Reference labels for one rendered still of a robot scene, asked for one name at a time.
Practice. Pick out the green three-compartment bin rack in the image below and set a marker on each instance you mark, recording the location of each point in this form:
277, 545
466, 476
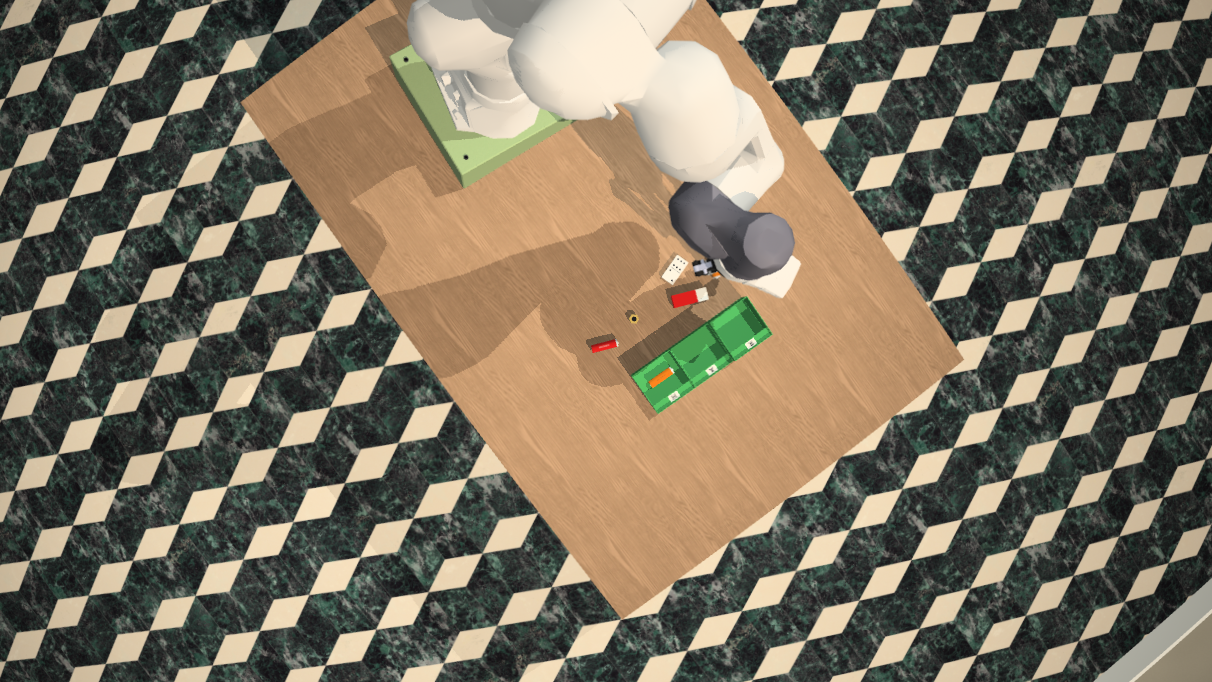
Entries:
700, 354

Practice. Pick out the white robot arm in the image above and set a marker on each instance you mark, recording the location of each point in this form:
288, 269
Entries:
577, 58

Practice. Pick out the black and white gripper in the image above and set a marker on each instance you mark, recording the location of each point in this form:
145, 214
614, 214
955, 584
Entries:
702, 269

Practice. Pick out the red and white eraser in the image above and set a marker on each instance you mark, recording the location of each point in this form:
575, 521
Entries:
689, 297

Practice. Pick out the white domino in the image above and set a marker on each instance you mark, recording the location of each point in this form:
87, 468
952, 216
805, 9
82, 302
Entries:
674, 270

